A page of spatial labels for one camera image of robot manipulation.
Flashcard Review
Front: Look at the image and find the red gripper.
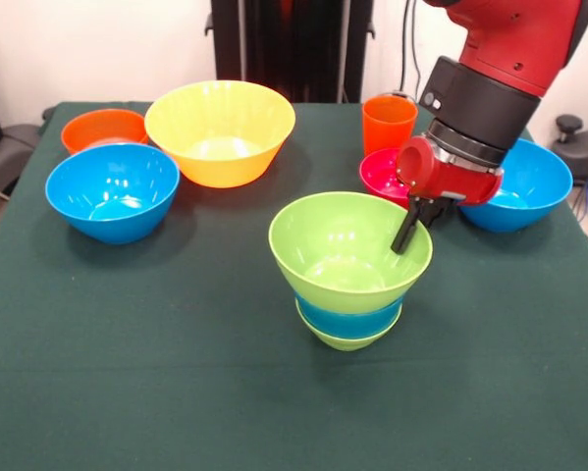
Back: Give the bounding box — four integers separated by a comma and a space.
390, 135, 506, 256

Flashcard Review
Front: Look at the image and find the large green bowl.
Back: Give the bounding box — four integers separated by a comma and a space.
267, 190, 434, 315

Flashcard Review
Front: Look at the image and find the large blue bowl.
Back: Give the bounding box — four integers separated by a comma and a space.
44, 142, 182, 245
457, 138, 574, 234

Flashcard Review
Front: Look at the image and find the small ribbed blue bowl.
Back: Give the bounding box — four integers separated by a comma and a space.
294, 292, 404, 340

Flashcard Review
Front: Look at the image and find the small green bowl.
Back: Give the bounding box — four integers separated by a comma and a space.
295, 299, 402, 352

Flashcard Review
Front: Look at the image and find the large yellow bowl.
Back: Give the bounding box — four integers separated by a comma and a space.
143, 79, 297, 189

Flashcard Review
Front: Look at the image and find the small pink bowl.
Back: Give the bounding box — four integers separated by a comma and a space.
358, 147, 413, 210

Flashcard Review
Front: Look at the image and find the orange cup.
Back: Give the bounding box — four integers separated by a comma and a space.
362, 94, 420, 158

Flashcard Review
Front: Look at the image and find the black chair base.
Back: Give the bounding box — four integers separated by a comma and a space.
551, 114, 588, 220

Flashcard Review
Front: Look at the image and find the dark green table cloth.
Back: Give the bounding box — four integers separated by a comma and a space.
0, 100, 588, 471

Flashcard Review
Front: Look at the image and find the orange bowl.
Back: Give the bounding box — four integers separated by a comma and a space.
60, 108, 150, 156

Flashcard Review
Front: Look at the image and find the grey base leg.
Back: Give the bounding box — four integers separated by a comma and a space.
0, 125, 42, 185

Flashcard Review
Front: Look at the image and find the black hanging cable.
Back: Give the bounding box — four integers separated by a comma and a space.
399, 0, 425, 102

